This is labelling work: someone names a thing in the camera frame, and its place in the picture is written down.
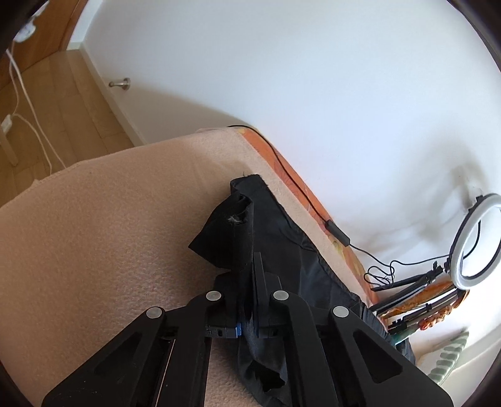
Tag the black pants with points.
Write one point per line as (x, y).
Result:
(270, 242)

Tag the wooden door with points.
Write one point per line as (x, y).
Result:
(35, 35)

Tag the metal door stopper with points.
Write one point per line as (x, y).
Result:
(119, 83)

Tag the beige fleece blanket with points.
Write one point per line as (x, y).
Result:
(117, 234)

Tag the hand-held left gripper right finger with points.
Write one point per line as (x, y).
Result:
(264, 332)

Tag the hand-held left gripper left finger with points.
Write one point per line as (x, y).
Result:
(225, 332)

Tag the green striped pillow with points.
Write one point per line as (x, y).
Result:
(446, 360)

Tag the white furniture leg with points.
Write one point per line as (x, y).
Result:
(7, 137)

